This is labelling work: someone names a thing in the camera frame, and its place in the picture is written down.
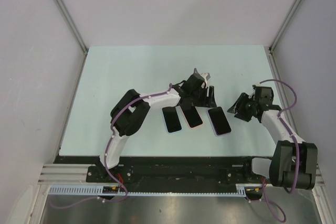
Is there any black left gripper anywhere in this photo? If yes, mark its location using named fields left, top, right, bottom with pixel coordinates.
left=190, top=86, right=216, bottom=109

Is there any aluminium front rail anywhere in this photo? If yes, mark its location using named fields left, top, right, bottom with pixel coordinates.
left=38, top=164, right=322, bottom=185

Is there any lilac phone case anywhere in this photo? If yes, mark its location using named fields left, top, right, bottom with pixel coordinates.
left=206, top=106, right=233, bottom=137

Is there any aluminium frame post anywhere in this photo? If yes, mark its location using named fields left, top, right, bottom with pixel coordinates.
left=268, top=0, right=303, bottom=54
left=53, top=0, right=88, bottom=56

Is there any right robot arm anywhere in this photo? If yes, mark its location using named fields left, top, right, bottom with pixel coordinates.
left=227, top=85, right=318, bottom=193

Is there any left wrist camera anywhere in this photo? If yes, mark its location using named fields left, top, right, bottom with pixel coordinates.
left=200, top=73, right=211, bottom=89

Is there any pink silicone phone case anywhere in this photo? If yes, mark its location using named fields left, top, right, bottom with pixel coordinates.
left=179, top=106, right=204, bottom=130

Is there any left aluminium frame post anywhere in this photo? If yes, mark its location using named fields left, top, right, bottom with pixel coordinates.
left=53, top=0, right=88, bottom=56

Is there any clear blue phone case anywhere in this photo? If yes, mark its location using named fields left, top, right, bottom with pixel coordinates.
left=161, top=106, right=183, bottom=134

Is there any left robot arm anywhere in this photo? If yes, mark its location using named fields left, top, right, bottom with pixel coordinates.
left=97, top=72, right=217, bottom=182

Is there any right aluminium frame post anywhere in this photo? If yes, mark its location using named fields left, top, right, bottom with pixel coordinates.
left=268, top=0, right=303, bottom=54

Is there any white slotted cable duct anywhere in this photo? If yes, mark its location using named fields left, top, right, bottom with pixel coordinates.
left=48, top=184, right=262, bottom=197

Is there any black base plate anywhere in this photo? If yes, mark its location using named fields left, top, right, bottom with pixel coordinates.
left=54, top=155, right=266, bottom=184

